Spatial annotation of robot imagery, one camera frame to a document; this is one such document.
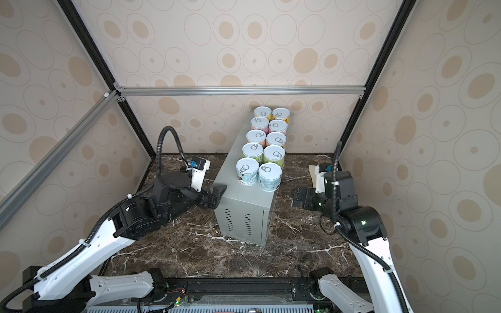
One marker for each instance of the teal label can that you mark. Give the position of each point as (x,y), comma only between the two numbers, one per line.
(247,171)
(269,177)

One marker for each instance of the horizontal aluminium frame bar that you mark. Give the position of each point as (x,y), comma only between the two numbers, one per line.
(236,91)

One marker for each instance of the red label can front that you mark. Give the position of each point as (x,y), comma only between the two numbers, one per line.
(276,139)

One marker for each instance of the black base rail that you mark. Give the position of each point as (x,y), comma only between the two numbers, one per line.
(230,295)

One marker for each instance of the wooden spatula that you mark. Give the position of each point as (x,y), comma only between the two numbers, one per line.
(313,170)

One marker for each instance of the brown label can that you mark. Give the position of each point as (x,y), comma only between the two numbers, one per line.
(256,136)

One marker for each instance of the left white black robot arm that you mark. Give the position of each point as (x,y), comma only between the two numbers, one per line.
(67,284)

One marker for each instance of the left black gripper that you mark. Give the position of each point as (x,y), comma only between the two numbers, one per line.
(207,199)

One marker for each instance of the pink label can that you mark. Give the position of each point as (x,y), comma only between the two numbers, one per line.
(278,126)
(260,123)

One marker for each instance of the grey metal cabinet box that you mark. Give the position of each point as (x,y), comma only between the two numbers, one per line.
(244,212)

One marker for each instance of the green label can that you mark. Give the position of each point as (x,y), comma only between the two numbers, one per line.
(274,154)
(254,151)

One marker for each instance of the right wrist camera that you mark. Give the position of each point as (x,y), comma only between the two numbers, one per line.
(319,179)

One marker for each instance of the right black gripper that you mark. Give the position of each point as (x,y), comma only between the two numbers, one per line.
(309,195)

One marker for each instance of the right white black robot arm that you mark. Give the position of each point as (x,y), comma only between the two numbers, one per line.
(362,227)

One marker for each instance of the orange label can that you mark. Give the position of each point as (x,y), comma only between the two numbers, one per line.
(282,114)

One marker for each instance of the yellow label can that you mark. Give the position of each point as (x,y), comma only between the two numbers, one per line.
(263,111)

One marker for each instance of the left diagonal aluminium bar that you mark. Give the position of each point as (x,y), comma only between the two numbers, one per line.
(26,187)

